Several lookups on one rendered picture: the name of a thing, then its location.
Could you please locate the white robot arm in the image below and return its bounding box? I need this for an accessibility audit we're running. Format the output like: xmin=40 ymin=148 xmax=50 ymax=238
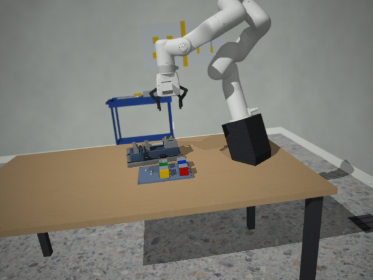
xmin=155 ymin=0 xmax=271 ymax=123

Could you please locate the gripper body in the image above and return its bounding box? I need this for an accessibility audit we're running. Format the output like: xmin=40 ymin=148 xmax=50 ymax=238
xmin=156 ymin=72 xmax=180 ymax=97

